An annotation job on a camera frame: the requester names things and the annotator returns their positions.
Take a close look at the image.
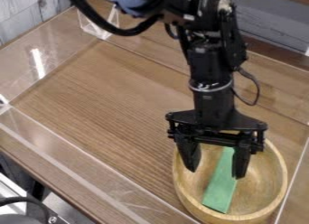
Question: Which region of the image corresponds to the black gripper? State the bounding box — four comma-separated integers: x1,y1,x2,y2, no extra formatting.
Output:
164,87,268,180

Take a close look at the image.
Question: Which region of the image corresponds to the green rectangular block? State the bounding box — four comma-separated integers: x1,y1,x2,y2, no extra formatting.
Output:
201,147,236,214

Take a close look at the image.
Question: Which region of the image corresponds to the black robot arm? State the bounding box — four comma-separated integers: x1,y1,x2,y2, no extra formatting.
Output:
110,0,266,179

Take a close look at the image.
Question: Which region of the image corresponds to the brown wooden bowl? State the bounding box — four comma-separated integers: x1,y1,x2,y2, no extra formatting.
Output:
172,142,288,224

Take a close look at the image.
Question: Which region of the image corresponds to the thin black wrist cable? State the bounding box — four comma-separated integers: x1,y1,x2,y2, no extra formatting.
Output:
229,67,260,107

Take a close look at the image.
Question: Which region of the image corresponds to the clear acrylic corner bracket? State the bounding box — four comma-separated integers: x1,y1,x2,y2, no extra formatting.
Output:
77,6,118,41

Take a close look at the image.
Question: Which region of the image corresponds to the black cable lower left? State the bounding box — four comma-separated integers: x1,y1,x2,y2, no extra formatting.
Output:
0,196,52,224

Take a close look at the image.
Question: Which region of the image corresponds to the clear acrylic tray wall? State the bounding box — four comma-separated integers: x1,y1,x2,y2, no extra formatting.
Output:
0,10,309,224

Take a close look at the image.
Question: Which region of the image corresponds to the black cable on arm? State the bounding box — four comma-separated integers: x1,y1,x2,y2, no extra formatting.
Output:
61,0,161,37

